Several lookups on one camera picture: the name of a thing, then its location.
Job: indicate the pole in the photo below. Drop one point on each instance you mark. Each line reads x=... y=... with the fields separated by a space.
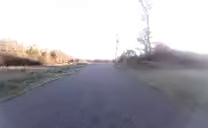
x=117 y=46

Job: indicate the grey asphalt road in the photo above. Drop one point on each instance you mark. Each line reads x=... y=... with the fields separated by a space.
x=98 y=100

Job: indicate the tall bare tree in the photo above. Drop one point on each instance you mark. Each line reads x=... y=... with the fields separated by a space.
x=146 y=33

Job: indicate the dark bushy hedge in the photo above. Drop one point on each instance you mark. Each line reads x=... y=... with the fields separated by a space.
x=168 y=55

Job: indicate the row of brown bushes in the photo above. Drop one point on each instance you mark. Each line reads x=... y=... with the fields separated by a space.
x=28 y=56

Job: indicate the dry grass verge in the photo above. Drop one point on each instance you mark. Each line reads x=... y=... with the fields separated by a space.
x=178 y=83

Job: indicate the grass verge with frost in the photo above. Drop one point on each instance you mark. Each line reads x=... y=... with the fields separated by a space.
x=22 y=81

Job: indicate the pale building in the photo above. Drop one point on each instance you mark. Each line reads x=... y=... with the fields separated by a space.
x=7 y=44

